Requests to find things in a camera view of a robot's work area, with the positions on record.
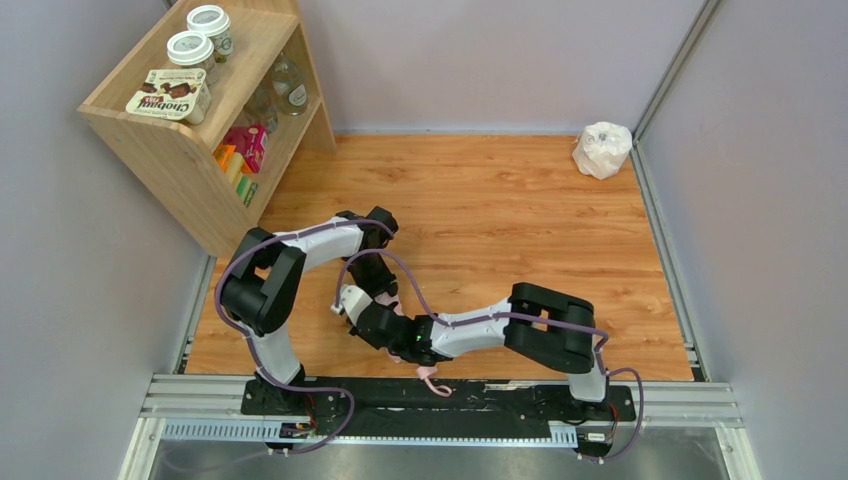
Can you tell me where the pink folding umbrella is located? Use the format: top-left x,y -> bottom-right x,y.
383,294 -> 454,398

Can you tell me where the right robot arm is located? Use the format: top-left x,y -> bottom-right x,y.
336,283 -> 608,404

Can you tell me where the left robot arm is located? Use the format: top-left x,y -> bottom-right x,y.
214,206 -> 398,395

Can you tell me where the stack of coloured sponges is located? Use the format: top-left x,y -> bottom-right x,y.
213,144 -> 258,206

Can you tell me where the pink box on shelf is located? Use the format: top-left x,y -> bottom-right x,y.
222,124 -> 268,173

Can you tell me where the white crumpled plastic bag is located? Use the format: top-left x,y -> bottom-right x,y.
572,121 -> 633,180

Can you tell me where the glass jar on shelf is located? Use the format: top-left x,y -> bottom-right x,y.
271,54 -> 308,116

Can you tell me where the wooden shelf unit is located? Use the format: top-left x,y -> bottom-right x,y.
78,1 -> 336,257

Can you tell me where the Chobani yogurt pack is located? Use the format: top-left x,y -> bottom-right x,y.
125,68 -> 212,125

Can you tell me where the white lidded cup front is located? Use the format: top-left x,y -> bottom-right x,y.
166,30 -> 219,86

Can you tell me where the white lidded cup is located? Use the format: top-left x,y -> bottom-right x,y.
186,5 -> 234,63
166,30 -> 219,86

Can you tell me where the white lidded cup rear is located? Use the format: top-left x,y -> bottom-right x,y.
186,5 -> 234,63

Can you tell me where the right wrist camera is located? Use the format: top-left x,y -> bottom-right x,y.
330,284 -> 373,325

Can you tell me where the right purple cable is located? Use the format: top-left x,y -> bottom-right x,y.
333,248 -> 645,463

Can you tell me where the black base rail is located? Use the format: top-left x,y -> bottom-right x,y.
240,377 -> 638,455

